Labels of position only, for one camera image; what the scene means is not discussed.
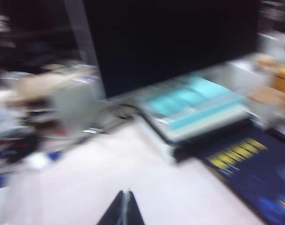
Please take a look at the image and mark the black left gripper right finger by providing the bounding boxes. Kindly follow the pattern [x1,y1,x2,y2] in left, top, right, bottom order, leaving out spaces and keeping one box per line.
[126,190,146,225]

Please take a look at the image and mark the plush toy with sunflower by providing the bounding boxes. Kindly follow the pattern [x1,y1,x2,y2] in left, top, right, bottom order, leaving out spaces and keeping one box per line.
[256,52,285,72]

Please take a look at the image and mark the yellow box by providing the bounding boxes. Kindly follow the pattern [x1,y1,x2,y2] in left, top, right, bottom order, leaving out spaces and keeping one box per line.
[272,67,285,95]

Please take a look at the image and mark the teal book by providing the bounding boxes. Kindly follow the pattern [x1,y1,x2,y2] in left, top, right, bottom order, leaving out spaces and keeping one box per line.
[137,75,248,132]

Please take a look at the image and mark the wooden round lid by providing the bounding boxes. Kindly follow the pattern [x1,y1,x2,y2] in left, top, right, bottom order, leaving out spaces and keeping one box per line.
[248,85,285,111]

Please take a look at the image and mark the white book with printed spine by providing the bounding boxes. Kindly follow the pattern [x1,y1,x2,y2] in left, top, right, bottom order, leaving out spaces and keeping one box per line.
[165,103,253,143]

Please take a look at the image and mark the thick book dark blue cover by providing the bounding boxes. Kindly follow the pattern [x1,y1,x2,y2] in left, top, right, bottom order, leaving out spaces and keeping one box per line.
[197,121,285,225]

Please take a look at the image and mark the black monitor with dark bezel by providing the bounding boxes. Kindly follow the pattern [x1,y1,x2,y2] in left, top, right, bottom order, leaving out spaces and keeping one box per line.
[0,0,83,71]

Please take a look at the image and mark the white adapter with blue plug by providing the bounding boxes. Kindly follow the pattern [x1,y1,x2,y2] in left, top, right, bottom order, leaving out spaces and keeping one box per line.
[24,150,65,171]

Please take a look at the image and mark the large black AOC monitor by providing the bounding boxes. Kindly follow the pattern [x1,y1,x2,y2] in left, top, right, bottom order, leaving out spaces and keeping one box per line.
[83,0,262,102]

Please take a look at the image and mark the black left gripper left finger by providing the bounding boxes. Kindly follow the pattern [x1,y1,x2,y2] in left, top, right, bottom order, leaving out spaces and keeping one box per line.
[96,190,124,225]

